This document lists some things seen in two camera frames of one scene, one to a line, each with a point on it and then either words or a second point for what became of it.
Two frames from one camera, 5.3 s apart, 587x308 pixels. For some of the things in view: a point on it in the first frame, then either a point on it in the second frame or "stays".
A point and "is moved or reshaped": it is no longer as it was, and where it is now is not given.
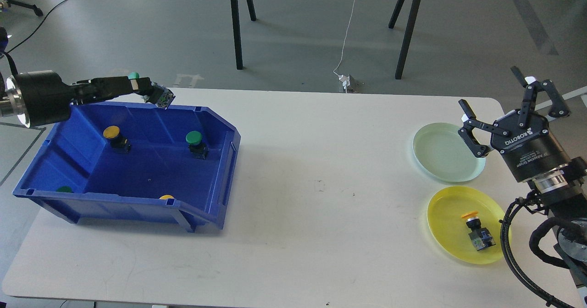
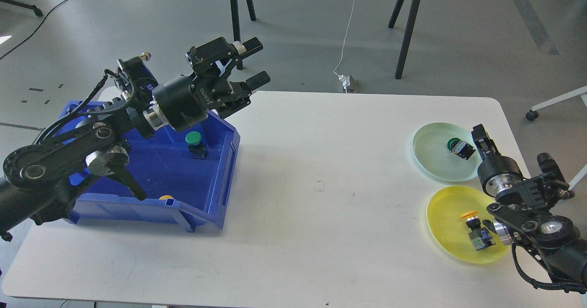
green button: (199, 149) stays
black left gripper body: (47, 97) → (186, 101)
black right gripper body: (529, 149) → (498, 172)
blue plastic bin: (136, 163) stays
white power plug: (346, 80) stays
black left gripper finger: (104, 88) → (246, 48)
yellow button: (481, 237) stays
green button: (167, 96) is moved or reshaped
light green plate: (443, 154) stays
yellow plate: (449, 229) stays
